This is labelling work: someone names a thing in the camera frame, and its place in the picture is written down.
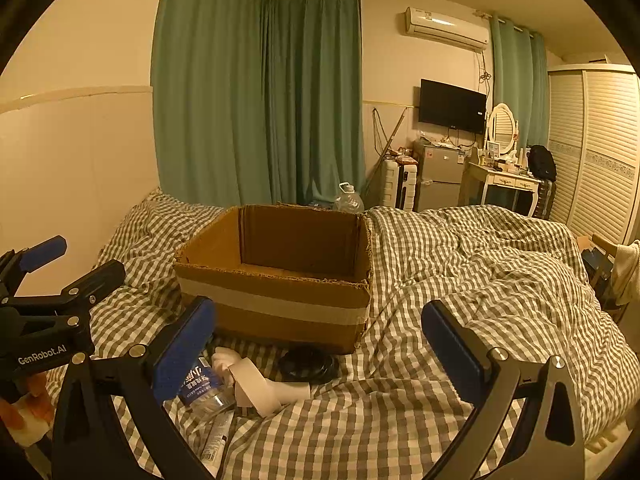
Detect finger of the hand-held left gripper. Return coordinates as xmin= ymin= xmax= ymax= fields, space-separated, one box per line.
xmin=45 ymin=259 xmax=127 ymax=318
xmin=0 ymin=235 xmax=68 ymax=301

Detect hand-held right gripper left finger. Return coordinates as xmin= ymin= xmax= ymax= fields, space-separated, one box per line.
xmin=50 ymin=296 xmax=217 ymax=480

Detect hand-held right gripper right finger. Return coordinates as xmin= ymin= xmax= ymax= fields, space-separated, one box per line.
xmin=421 ymin=299 xmax=586 ymax=480

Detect clear plastic water bottle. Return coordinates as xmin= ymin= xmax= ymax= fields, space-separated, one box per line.
xmin=177 ymin=357 xmax=238 ymax=418

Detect white squeeze tube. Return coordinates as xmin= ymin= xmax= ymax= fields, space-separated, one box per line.
xmin=200 ymin=410 xmax=233 ymax=463

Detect brown cardboard box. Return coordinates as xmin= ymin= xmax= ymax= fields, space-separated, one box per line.
xmin=172 ymin=203 xmax=373 ymax=356

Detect person's left hand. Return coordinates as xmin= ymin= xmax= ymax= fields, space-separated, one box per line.
xmin=0 ymin=375 xmax=56 ymax=431

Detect grey checkered blanket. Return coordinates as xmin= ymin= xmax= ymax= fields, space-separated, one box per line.
xmin=65 ymin=187 xmax=628 ymax=480

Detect wooden chair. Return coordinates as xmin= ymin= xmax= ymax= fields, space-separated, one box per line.
xmin=580 ymin=232 xmax=626 ymax=321

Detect white suitcase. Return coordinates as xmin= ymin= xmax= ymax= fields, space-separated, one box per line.
xmin=380 ymin=157 xmax=418 ymax=212

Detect small grey fridge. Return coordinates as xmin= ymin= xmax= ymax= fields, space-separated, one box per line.
xmin=415 ymin=141 xmax=466 ymax=213

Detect dark striped suitcase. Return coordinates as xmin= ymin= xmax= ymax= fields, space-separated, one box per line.
xmin=532 ymin=180 xmax=557 ymax=218

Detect white dressing table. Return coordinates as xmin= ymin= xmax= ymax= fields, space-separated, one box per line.
xmin=460 ymin=160 xmax=543 ymax=218

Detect large clear water jug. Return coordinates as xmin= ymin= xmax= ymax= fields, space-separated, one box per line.
xmin=333 ymin=182 xmax=365 ymax=213

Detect white towel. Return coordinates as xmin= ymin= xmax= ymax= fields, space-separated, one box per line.
xmin=612 ymin=240 xmax=640 ymax=306

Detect broom sticks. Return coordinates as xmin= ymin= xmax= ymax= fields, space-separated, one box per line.
xmin=362 ymin=107 xmax=407 ymax=196

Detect black backpack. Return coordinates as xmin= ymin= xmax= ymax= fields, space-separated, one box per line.
xmin=527 ymin=145 xmax=557 ymax=182

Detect wide green curtain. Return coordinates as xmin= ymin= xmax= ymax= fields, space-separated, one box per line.
xmin=151 ymin=0 xmax=273 ymax=208

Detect white oval mirror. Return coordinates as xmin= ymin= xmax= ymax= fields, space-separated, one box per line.
xmin=486 ymin=103 xmax=519 ymax=156

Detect white louvred wardrobe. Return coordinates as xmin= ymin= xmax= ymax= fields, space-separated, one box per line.
xmin=546 ymin=63 xmax=640 ymax=246

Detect narrow green curtain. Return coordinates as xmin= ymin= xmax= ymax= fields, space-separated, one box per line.
xmin=490 ymin=12 xmax=549 ymax=151

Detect green corner curtain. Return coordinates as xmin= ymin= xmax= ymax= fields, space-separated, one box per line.
xmin=262 ymin=0 xmax=366 ymax=208

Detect white air conditioner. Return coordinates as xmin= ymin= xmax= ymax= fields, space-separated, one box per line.
xmin=404 ymin=6 xmax=490 ymax=52

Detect black wall television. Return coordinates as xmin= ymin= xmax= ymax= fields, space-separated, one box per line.
xmin=418 ymin=78 xmax=487 ymax=135

